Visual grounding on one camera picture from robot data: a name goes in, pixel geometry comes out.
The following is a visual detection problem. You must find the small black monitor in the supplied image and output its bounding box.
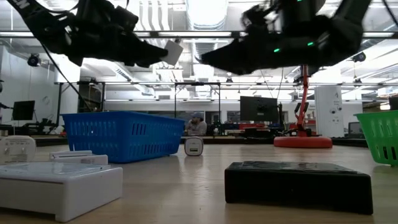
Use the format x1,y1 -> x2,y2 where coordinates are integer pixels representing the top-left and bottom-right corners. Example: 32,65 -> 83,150
12,100 -> 36,121

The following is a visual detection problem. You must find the black aluminium rig frame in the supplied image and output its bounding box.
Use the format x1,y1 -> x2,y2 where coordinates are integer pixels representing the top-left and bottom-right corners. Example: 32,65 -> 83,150
30,134 -> 369,147

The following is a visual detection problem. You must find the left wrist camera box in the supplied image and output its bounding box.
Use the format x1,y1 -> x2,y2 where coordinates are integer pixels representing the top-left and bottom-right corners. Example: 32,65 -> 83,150
113,5 -> 140,32

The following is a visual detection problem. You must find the black metal frame stand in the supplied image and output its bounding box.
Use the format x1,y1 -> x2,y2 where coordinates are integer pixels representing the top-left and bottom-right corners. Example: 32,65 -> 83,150
173,81 -> 222,118

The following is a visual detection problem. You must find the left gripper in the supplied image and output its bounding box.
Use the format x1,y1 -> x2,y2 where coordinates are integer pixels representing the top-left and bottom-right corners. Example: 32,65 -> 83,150
60,0 -> 169,68

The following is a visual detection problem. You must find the white square pillar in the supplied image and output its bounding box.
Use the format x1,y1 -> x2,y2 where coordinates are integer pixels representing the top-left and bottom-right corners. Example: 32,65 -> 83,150
314,85 -> 345,138

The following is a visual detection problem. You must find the red desk lamp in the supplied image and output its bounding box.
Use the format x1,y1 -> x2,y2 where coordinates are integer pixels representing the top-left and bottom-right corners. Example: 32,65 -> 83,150
273,63 -> 333,149

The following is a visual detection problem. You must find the green white wall charger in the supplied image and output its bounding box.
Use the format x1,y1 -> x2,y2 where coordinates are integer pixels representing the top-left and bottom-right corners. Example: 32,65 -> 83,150
0,134 -> 37,165

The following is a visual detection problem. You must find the black storage shelf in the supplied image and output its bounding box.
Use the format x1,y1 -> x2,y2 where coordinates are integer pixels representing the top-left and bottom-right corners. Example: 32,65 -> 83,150
77,82 -> 105,112

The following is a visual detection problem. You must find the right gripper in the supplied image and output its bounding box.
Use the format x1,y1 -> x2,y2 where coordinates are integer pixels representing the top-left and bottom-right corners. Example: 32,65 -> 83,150
200,17 -> 330,75

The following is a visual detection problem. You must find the black power bank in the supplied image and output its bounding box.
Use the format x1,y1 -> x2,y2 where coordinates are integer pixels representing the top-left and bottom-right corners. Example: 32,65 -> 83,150
224,161 -> 374,215

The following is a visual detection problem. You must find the white cube wall charger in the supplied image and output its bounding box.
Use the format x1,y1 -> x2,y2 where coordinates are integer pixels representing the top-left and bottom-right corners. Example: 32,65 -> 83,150
159,39 -> 185,67

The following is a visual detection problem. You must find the blue plastic basket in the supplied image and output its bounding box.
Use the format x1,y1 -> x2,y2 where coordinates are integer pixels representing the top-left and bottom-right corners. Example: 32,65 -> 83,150
61,111 -> 187,164

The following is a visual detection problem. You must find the white power bank with screen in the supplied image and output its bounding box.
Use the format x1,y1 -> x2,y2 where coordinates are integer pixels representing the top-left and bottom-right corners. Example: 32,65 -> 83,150
49,150 -> 109,166

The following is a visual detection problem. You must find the large black monitor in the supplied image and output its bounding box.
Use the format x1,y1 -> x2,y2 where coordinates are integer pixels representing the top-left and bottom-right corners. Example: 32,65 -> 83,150
239,95 -> 279,123

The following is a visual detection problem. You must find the person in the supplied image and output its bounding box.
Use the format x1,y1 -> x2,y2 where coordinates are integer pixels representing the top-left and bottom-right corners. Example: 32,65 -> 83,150
185,111 -> 208,137

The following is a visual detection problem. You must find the green plastic basket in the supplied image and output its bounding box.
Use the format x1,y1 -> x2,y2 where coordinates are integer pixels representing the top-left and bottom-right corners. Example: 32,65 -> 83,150
353,110 -> 398,167

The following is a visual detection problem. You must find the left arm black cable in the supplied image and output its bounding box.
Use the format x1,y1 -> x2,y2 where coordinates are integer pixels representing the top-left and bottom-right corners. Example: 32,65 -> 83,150
40,42 -> 95,112

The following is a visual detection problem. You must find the purple white wall charger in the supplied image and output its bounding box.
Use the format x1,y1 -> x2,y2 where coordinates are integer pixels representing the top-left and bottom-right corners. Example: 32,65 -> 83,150
183,136 -> 205,157

